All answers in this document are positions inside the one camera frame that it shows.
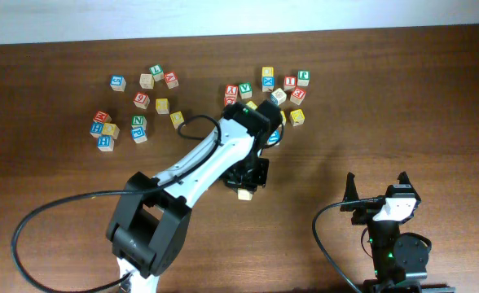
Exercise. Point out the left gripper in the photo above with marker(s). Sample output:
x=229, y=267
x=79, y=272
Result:
x=231, y=180

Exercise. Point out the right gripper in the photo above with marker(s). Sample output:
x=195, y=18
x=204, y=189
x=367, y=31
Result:
x=365, y=214

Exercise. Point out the yellow S block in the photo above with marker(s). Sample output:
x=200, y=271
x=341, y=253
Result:
x=284, y=119
x=245, y=195

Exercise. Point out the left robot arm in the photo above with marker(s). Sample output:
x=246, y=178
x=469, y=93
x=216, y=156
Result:
x=150, y=223

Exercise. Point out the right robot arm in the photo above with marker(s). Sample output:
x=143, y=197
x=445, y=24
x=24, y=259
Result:
x=399, y=259

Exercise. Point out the blue block lower right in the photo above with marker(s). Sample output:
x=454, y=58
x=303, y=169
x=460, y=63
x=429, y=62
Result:
x=274, y=139

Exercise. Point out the yellow block centre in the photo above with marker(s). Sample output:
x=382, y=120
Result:
x=252, y=105

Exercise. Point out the yellow block far right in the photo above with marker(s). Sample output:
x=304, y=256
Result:
x=297, y=117

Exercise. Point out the red Q block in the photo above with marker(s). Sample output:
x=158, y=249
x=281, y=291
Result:
x=229, y=100

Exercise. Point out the blue white block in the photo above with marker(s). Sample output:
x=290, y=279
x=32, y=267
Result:
x=278, y=96

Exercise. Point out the green V block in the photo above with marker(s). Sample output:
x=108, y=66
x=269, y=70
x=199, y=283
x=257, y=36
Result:
x=245, y=90

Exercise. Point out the red Y block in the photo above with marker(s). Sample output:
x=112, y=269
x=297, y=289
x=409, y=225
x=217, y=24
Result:
x=231, y=91

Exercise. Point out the red E block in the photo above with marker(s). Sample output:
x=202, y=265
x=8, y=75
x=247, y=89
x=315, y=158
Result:
x=297, y=96

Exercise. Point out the blue X block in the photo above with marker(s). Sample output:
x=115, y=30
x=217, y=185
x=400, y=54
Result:
x=267, y=84

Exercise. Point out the yellow O block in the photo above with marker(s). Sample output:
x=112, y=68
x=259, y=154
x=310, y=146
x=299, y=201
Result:
x=177, y=119

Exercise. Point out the red I block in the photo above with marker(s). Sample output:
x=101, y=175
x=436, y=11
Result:
x=289, y=83

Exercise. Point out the yellow block top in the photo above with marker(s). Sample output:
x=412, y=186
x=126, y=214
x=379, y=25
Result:
x=267, y=72

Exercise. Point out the green J block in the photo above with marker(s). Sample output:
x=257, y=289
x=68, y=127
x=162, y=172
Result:
x=303, y=78

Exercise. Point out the yellow G block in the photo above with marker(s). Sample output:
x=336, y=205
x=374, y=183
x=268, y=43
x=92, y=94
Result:
x=162, y=106

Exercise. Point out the blue P block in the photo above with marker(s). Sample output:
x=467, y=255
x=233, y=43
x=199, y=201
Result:
x=138, y=134

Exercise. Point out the red A block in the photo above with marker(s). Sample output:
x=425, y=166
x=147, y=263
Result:
x=171, y=80

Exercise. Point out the green N block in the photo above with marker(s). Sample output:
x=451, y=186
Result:
x=139, y=121

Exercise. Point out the red 6 block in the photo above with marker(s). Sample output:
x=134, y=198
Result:
x=141, y=100

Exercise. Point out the green L block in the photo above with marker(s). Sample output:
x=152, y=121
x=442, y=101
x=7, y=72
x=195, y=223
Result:
x=157, y=72

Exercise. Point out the plain wooden block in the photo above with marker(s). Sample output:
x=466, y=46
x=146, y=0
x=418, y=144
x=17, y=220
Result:
x=146, y=81

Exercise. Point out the yellow block beside H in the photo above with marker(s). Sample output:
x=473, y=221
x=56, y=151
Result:
x=111, y=130

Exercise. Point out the blue H block lower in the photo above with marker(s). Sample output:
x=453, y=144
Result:
x=105, y=143

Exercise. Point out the blue h block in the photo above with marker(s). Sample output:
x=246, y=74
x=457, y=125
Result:
x=96, y=129
x=105, y=143

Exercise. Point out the red M block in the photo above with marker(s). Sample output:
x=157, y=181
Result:
x=102, y=117

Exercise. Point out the blue 5 block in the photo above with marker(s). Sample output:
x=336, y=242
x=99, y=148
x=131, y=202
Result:
x=118, y=83

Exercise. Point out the blue H block upper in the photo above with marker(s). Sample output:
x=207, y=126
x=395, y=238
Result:
x=96, y=129

